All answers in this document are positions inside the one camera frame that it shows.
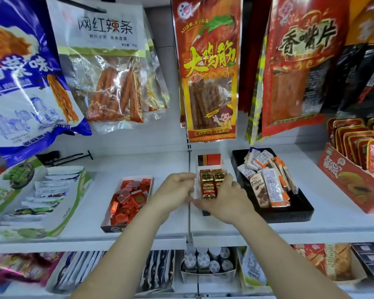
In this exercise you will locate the person's left hand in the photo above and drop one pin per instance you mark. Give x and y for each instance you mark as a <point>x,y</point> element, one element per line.
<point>171,193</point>

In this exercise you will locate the person's right hand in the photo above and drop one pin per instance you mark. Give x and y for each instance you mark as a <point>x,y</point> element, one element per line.
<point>229,205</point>

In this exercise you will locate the person's left fingers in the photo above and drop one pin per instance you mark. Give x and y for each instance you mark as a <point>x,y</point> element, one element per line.
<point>188,179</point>

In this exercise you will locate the person's right fingers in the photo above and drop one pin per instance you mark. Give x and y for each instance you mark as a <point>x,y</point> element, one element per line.
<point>204,203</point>

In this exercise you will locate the white candy display box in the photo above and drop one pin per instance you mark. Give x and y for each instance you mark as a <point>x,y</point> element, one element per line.
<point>202,163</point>

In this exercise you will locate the person's left forearm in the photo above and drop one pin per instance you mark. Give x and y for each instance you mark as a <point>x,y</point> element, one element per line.
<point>127,258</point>

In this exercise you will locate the person's right forearm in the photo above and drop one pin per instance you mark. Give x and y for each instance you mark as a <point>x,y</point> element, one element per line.
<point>280,264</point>

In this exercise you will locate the pile of gold red candies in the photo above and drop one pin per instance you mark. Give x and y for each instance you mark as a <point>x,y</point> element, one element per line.
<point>209,183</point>

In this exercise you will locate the clear shelf divider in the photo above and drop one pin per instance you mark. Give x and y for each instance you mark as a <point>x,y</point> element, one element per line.
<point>189,221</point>

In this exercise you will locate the group of small capped bottles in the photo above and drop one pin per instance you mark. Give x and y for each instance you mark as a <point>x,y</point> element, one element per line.
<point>205,260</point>

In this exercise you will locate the pile of red wrapped candies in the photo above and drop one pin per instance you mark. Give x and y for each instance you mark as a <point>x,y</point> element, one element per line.
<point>127,199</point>

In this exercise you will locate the pile of white orange wafer packets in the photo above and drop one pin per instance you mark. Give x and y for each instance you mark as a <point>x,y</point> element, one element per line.
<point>268,180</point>

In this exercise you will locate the white printed packet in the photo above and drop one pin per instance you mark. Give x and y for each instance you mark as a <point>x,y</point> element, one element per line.
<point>252,267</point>

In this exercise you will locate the dark cardboard candy box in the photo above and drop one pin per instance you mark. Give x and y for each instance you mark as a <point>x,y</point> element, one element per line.
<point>112,228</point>

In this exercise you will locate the yellow green snack packet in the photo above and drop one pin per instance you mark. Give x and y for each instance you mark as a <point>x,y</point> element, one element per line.
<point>255,115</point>

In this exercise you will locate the black plastic tray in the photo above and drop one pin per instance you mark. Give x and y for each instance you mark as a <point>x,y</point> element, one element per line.
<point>299,205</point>

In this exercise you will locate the red orange cartoon snack packet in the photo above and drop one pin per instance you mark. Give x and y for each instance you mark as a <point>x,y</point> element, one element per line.
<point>208,71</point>

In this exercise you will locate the white metal shelf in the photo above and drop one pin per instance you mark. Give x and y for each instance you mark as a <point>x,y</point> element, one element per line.
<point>81,239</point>

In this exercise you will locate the black metal peg hook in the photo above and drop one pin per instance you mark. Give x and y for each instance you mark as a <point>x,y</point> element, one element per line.
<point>65,158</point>

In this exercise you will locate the orange crispy snack packets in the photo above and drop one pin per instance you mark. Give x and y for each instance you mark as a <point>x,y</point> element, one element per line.
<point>327,260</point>

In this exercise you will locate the row of blue white packets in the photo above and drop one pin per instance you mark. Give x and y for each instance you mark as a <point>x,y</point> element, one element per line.
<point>81,267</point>

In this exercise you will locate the clear spicy stick packet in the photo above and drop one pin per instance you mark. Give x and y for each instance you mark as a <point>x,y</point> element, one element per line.
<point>109,65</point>

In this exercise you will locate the row of white green sachets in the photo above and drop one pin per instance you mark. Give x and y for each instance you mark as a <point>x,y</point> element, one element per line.
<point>46,196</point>

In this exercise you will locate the red cardboard display box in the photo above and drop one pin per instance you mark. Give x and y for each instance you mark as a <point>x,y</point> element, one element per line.
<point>346,180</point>

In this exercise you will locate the large red snack packet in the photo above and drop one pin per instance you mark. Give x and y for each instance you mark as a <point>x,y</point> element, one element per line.
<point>302,65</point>

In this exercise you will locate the row of red snack packets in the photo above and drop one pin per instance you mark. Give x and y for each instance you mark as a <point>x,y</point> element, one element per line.
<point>361,143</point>

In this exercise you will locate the green white display box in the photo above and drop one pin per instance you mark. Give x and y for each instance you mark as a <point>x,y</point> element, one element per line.
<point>15,180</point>

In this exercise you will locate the stack of black flat packets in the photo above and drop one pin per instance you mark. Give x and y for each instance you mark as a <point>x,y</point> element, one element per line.
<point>372,256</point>

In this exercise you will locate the pink snack packets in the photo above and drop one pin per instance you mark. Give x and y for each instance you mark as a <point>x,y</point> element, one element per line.
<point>21,266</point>

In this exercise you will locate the blue white snack bag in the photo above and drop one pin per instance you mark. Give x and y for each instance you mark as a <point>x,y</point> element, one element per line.
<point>21,77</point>

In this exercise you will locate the black hanging snack packets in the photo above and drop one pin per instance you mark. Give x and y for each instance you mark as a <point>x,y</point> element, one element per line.
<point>361,80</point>

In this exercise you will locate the orange yellow hanging packet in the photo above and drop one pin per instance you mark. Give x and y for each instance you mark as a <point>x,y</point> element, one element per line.
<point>367,18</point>

